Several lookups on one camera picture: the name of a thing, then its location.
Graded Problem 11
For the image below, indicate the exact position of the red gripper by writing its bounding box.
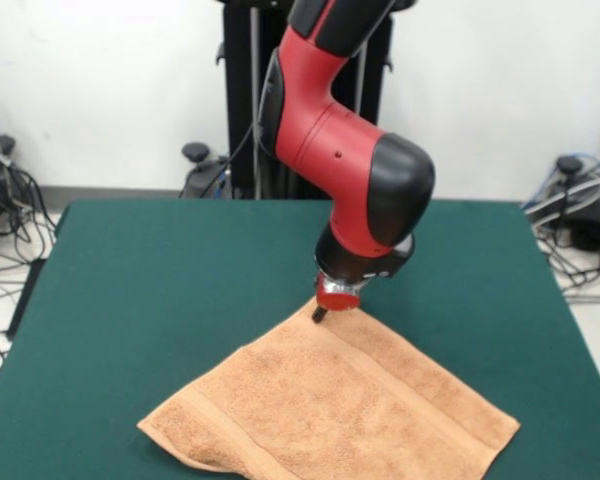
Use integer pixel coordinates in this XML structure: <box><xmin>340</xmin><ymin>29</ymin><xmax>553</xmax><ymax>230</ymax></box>
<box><xmin>310</xmin><ymin>274</ymin><xmax>362</xmax><ymax>326</ymax></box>

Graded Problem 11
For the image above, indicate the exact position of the tan terry towel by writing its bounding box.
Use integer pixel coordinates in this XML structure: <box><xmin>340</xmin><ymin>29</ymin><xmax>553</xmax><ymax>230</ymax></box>
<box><xmin>137</xmin><ymin>294</ymin><xmax>522</xmax><ymax>480</ymax></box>

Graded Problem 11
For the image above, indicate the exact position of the dark green tablecloth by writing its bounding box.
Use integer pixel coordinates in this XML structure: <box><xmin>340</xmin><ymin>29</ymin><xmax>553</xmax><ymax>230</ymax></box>
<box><xmin>0</xmin><ymin>198</ymin><xmax>600</xmax><ymax>480</ymax></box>

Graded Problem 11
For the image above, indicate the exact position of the black pedestal cable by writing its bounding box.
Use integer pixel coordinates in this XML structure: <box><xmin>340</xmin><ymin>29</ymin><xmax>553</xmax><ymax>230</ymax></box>
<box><xmin>229</xmin><ymin>122</ymin><xmax>259</xmax><ymax>169</ymax></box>

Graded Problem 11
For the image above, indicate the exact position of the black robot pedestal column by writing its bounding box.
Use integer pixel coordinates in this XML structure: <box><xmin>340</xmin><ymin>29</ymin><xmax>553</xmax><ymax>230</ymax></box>
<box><xmin>213</xmin><ymin>0</ymin><xmax>416</xmax><ymax>201</ymax></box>

